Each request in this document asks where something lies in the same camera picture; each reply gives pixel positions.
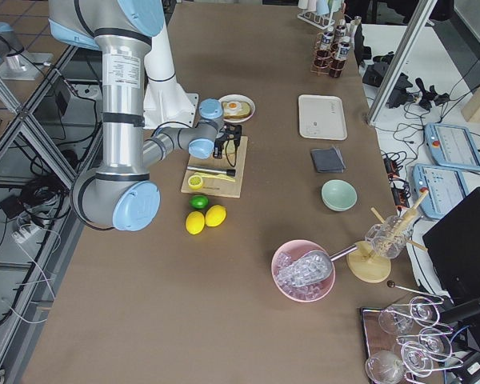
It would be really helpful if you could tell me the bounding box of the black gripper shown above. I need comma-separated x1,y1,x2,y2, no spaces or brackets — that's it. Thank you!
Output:
213,124,242,159

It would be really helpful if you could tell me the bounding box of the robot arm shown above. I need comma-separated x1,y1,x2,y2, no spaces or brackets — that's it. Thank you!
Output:
49,1,224,231

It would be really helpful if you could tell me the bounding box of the cream rectangular tray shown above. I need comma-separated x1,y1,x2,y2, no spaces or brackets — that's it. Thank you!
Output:
298,94,347,141

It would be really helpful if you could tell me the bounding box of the wine glass rack tray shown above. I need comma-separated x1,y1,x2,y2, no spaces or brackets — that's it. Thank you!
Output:
360,295,463,383

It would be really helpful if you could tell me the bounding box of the bread slice on plate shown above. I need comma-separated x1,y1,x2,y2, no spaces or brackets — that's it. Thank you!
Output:
223,101,251,120

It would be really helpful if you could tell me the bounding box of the fried egg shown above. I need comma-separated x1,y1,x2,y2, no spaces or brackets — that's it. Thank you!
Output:
222,101,242,114

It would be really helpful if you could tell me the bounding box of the wooden cutting board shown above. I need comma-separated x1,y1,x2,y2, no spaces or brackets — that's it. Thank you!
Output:
181,136,249,198

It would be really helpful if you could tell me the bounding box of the white round plate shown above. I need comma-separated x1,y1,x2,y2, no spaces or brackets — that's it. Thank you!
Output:
219,94,255,123

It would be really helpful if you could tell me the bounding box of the steel muddler black tip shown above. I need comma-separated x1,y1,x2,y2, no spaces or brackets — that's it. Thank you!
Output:
186,166,236,177

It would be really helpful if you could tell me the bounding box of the half lemon slice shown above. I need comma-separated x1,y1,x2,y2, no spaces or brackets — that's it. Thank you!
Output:
187,174,204,190

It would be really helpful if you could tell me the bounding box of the green lime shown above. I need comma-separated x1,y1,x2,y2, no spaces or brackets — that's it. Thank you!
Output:
190,194,209,210

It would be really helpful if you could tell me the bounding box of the upper yellow lemon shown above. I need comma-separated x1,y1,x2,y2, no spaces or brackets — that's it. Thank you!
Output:
205,205,227,227

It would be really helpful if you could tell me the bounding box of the yellow lemon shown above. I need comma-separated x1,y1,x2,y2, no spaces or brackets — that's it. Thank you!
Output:
185,211,206,235
205,205,227,227

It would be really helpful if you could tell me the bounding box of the lower yellow lemon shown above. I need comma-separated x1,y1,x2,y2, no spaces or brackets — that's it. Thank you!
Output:
185,211,206,235

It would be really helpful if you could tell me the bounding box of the grey folded cloth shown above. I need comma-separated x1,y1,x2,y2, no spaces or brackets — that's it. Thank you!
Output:
310,146,346,173

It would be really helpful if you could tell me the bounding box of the lower left drink bottle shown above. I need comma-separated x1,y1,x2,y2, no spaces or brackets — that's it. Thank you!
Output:
315,31,334,67

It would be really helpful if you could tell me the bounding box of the lower right drink bottle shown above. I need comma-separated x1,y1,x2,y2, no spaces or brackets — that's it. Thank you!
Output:
329,37,350,78

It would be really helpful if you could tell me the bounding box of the light green bowl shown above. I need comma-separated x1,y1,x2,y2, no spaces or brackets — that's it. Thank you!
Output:
321,179,358,212

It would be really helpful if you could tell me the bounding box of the pink bowl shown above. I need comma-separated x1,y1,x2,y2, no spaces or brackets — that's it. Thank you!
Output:
271,239,335,302

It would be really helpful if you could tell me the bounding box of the white cup rack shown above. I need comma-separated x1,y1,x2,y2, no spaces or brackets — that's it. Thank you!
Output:
297,0,344,30

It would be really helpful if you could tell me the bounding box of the upper dark drink bottle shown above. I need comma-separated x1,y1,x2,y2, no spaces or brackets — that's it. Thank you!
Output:
334,19,346,42

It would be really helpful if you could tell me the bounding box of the metal ice scoop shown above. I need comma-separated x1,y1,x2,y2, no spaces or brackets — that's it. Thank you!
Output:
289,245,358,287

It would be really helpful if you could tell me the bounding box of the wooden cup stand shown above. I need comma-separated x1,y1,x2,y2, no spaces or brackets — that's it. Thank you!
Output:
347,190,428,283

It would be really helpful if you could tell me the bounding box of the clear glass mug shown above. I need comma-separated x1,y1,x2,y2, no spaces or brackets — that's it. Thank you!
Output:
365,215,413,259

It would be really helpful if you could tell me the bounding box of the upper teach pendant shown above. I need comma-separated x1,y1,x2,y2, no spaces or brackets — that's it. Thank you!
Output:
424,123,480,171

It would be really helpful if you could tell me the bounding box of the teach pendant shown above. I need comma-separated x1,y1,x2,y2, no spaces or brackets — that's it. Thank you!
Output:
424,123,480,171
412,164,469,220

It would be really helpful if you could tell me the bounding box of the lower teach pendant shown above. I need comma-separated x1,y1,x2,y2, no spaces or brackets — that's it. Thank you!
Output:
412,164,469,220

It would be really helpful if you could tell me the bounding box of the black laptop monitor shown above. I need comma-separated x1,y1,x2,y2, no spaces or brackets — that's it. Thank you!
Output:
423,187,480,302

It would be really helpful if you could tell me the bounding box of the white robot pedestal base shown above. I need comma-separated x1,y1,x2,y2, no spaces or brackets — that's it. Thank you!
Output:
144,93,199,130

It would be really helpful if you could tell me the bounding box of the copper wire bottle rack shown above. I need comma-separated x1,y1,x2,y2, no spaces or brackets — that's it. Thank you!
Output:
311,31,346,78

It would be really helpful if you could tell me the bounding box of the aluminium frame post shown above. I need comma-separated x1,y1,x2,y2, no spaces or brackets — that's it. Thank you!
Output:
366,0,437,126

